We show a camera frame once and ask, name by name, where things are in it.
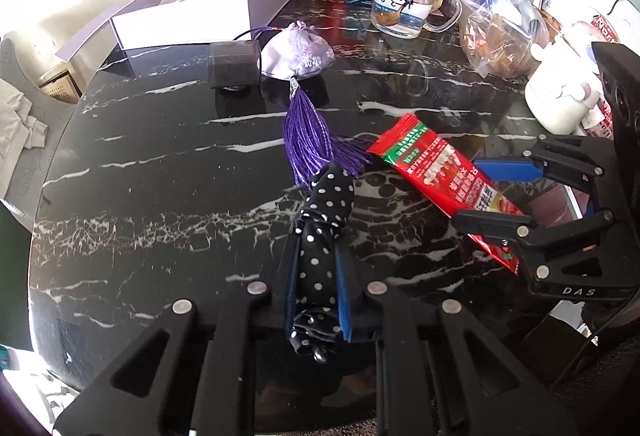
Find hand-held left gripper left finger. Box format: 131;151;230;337
52;216;301;436

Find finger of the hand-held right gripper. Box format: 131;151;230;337
452;210;621;284
472;134;613;197

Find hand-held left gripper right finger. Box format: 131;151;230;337
336;241;576;436

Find red green snack packet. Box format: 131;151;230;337
366;113;536;275

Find black polka dot hair tie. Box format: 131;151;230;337
287;166;357;364

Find black charger block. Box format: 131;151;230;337
207;40;261;92

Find purple sachet with tassel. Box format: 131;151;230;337
235;20;373;187

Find white gift box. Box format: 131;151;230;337
55;0;301;61

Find white figurine cup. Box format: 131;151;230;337
525;20;608;134

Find clear plastic bag of snacks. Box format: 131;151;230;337
452;0;551;79

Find red white labelled packet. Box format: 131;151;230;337
580;13;621;139

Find dark green chair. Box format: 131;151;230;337
0;203;32;352

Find grey chair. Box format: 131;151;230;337
0;32;76;207

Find cream framed panel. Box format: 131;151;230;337
39;66;83;104

